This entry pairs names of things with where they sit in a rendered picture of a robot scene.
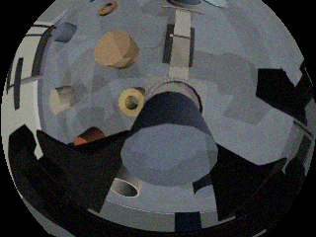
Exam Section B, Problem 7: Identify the dark blue cylinder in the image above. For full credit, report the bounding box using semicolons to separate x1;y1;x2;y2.
173;0;201;5
52;23;76;43
193;173;214;198
119;91;218;187

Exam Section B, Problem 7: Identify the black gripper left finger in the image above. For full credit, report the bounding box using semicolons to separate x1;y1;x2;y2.
37;130;129;213

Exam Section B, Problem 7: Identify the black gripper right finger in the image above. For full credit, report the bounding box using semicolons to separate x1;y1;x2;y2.
209;143;287;221

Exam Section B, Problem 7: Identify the brown ring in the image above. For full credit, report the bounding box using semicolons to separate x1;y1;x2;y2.
98;1;118;16

